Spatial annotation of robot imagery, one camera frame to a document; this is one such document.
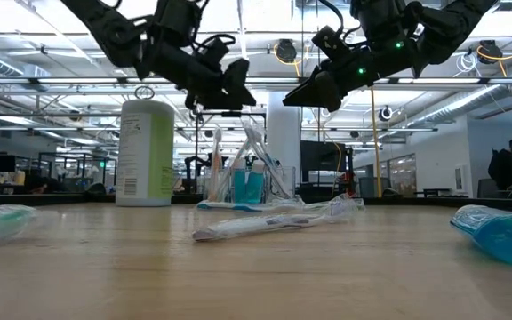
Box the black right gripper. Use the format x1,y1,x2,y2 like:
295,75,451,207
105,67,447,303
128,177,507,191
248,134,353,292
282,46,395,113

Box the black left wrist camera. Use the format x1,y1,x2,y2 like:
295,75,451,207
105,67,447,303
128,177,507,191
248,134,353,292
193,36,236,68

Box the yellow hanging cable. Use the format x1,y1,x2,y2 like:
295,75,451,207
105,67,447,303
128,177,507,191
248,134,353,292
369,86,384,198

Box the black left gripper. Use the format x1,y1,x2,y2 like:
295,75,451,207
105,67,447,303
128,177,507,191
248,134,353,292
148,42,257,112

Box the person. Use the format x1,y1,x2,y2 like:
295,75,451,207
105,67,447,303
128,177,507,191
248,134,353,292
487,136,512,190
27,176,64,195

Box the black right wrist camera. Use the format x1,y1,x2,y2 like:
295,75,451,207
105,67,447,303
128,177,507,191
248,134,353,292
311,25,342,58

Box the grey toothbrush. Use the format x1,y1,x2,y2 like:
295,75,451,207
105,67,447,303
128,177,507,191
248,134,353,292
191,194,367,244

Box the white green wipes canister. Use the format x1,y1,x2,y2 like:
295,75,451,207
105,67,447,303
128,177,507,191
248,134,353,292
116,98,176,208

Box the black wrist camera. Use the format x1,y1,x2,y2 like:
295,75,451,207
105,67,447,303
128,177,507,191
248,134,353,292
311,25,342,58
193,36,236,68

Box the blue toothbrush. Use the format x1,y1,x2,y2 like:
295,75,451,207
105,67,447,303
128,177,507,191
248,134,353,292
196,197,307,213

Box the clear cup with toothbrushes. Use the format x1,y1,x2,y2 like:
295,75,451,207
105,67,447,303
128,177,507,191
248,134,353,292
193,110,268,195

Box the small blue mouthwash bottle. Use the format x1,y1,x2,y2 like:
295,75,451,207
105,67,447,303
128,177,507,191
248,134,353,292
232,157,247,204
450,204,512,268
245,159,267,205

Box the clear plastic organizer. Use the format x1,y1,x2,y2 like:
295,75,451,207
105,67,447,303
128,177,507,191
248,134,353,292
197,164,297,204

